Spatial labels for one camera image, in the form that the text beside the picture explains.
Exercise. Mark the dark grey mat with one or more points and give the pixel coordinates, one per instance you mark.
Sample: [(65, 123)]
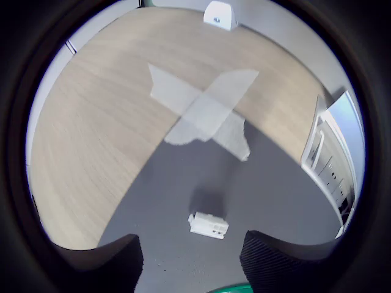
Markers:
[(183, 183)]

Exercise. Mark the small white partition bracket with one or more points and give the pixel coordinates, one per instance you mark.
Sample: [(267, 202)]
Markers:
[(218, 15)]

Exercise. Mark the small white plastic terminal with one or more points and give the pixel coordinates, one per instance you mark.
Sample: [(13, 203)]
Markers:
[(209, 226)]

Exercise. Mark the round green lid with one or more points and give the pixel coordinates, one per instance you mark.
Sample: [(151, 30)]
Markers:
[(235, 289)]

